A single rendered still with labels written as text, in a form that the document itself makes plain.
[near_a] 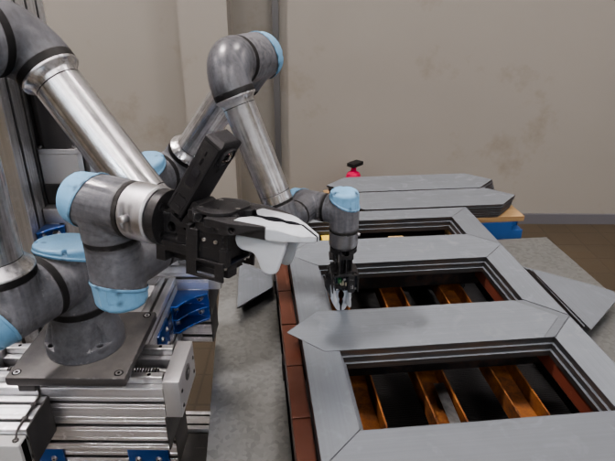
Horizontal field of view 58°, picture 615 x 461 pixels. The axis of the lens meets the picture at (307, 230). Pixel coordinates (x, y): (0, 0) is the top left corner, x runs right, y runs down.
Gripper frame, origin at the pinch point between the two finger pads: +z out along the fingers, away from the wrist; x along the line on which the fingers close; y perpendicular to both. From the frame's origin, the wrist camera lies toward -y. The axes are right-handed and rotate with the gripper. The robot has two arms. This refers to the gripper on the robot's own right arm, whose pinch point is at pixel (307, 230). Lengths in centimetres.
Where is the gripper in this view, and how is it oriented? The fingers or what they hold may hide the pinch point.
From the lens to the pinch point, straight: 60.1
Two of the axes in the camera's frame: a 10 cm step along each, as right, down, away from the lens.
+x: -4.4, 2.5, -8.6
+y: -0.6, 9.5, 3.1
